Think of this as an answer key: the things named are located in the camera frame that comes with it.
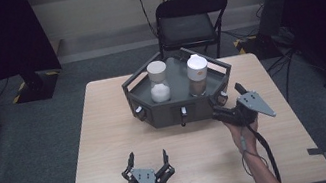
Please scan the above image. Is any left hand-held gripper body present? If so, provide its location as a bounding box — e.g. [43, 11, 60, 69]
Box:
[120, 159, 178, 183]

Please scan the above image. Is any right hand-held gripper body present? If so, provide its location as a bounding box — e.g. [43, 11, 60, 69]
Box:
[208, 87, 279, 132]

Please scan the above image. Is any dark gray corner rack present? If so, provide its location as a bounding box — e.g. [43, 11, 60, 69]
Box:
[116, 39, 242, 137]

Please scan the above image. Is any jar of brown spice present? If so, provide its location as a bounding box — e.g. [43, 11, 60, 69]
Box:
[182, 51, 214, 99]

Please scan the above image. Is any jar of white powder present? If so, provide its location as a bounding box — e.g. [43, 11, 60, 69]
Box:
[144, 59, 174, 106]

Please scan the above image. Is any person's right hand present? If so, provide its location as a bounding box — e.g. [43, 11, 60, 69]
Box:
[224, 114, 265, 159]

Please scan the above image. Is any black stand base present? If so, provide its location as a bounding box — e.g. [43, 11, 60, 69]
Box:
[232, 29, 285, 65]
[7, 66, 64, 107]

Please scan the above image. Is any black folding chair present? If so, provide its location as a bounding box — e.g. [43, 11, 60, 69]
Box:
[150, 0, 239, 69]

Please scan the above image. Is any gray tape strip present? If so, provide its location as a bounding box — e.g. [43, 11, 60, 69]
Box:
[306, 145, 326, 163]

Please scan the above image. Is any right hand-held gripper cable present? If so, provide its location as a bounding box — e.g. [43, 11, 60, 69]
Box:
[245, 119, 284, 183]

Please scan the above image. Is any black floor cable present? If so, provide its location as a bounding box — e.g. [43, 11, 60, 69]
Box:
[262, 47, 306, 106]

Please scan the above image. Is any black wall socket cable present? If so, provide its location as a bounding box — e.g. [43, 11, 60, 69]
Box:
[134, 0, 162, 42]

